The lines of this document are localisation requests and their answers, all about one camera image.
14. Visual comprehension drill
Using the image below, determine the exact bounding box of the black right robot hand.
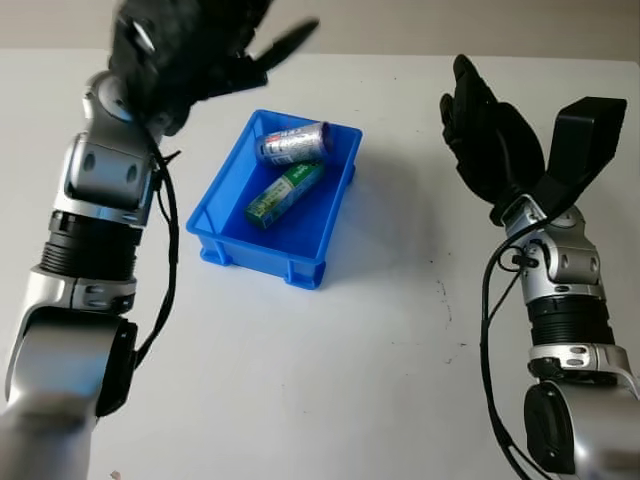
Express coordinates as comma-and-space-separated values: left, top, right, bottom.
438, 53, 546, 226

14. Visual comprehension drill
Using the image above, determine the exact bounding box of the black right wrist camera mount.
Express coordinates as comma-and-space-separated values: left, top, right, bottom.
529, 97, 628, 219

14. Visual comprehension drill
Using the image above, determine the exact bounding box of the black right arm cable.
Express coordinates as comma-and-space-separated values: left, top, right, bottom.
479, 224, 546, 480

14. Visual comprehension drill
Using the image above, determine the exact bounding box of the silver blue printed packet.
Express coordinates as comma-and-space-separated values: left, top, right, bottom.
254, 121, 332, 166

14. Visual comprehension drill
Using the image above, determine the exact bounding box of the blue plastic tray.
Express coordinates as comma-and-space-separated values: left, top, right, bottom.
185, 109, 364, 292

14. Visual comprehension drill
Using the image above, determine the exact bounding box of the green toothpaste box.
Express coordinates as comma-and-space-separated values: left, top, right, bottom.
243, 160, 326, 230

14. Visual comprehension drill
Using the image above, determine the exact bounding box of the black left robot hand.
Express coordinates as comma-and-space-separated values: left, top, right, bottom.
107, 0, 321, 136

